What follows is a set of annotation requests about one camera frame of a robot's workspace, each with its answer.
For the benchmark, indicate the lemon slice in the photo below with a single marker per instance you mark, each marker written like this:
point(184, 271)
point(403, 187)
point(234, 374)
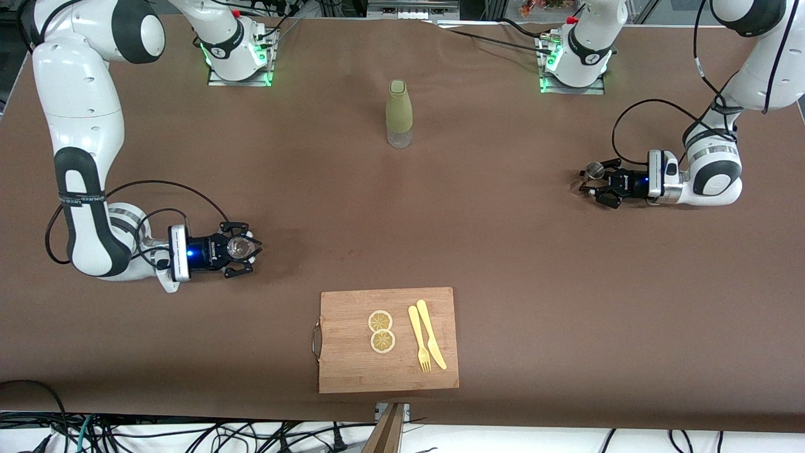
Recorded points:
point(380, 321)
point(383, 341)

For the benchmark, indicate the green sleeved glass bottle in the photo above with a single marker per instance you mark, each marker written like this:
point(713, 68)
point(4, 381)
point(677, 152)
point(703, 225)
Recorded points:
point(399, 110)

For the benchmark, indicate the clear glass shaker cup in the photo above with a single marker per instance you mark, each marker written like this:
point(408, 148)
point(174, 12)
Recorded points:
point(239, 247)

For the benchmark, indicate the small metal bracket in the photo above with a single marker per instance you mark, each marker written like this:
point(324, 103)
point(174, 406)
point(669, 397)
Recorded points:
point(406, 410)

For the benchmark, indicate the grey metal box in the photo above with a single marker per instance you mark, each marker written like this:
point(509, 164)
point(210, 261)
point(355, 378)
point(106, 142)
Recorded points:
point(409, 11)

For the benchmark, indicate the yellow plastic knife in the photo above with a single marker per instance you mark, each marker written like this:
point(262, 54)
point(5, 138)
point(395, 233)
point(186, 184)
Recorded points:
point(424, 318)

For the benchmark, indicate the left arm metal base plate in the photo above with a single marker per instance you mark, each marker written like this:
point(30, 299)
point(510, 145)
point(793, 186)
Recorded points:
point(572, 90)

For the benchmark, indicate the steel measuring jigger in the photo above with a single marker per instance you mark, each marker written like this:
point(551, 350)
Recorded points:
point(593, 168)

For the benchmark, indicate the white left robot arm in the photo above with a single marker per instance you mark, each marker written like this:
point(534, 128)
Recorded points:
point(710, 182)

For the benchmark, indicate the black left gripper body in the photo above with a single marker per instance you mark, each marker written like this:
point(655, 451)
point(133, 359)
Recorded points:
point(631, 184)

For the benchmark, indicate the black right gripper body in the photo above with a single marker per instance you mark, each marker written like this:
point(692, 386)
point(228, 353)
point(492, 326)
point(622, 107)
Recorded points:
point(205, 253)

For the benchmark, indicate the wooden post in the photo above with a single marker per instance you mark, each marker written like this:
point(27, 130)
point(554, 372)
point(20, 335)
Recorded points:
point(387, 434)

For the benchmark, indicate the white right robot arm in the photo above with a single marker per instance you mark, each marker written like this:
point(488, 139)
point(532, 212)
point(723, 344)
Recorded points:
point(75, 94)

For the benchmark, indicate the brown table cover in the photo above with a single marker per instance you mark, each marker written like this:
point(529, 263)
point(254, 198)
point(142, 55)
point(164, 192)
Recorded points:
point(503, 251)

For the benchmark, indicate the orange flower decoration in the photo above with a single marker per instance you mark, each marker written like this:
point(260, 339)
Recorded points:
point(534, 6)

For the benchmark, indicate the yellow plastic fork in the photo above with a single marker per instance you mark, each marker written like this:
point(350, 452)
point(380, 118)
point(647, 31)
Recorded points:
point(416, 327)

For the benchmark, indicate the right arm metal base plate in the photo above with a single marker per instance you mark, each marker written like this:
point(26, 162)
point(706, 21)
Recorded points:
point(239, 83)

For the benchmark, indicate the wooden cutting board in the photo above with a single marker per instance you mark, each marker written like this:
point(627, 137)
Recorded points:
point(352, 371)

